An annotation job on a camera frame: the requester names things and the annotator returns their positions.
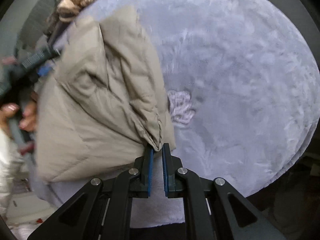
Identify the beige puffer jacket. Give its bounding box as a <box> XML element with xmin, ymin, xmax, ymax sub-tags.
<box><xmin>36</xmin><ymin>6</ymin><xmax>176</xmax><ymax>183</ymax></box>

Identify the person's left hand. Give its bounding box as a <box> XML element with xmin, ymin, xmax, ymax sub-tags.
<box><xmin>0</xmin><ymin>56</ymin><xmax>40</xmax><ymax>133</ymax></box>

